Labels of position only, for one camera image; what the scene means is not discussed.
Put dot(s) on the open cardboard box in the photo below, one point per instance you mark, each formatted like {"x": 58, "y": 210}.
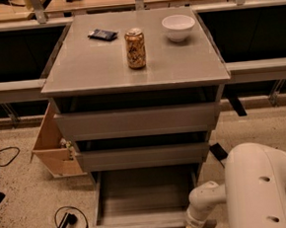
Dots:
{"x": 52, "y": 149}

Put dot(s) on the grey top drawer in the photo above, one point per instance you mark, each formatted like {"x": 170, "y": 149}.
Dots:
{"x": 138, "y": 122}

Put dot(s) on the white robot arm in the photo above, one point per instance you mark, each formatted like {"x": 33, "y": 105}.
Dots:
{"x": 254, "y": 190}

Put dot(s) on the gold patterned drink can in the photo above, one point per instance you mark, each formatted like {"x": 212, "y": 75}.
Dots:
{"x": 135, "y": 48}

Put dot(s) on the grey metal rail frame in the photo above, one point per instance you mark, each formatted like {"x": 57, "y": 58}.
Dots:
{"x": 26, "y": 89}

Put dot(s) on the grey drawer cabinet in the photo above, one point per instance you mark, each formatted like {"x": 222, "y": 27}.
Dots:
{"x": 91, "y": 75}

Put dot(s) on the grey bottom drawer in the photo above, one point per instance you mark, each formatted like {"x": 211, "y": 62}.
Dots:
{"x": 152, "y": 197}

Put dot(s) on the black power adapter with cable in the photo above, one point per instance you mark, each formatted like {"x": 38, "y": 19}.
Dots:
{"x": 219, "y": 152}

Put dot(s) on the grey drawer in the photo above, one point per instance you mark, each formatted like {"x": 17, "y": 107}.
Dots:
{"x": 152, "y": 197}
{"x": 175, "y": 154}
{"x": 138, "y": 122}

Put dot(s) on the white ceramic bowl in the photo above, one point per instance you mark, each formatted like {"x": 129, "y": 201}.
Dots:
{"x": 178, "y": 27}

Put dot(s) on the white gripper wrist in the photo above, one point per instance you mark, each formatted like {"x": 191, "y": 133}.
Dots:
{"x": 194, "y": 220}

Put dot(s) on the dark blue snack packet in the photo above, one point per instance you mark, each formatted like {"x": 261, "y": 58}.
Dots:
{"x": 103, "y": 35}

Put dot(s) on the black stand with cable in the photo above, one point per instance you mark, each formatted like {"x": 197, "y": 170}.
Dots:
{"x": 68, "y": 218}

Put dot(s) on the grey middle drawer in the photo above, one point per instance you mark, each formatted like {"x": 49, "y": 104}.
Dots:
{"x": 175, "y": 154}

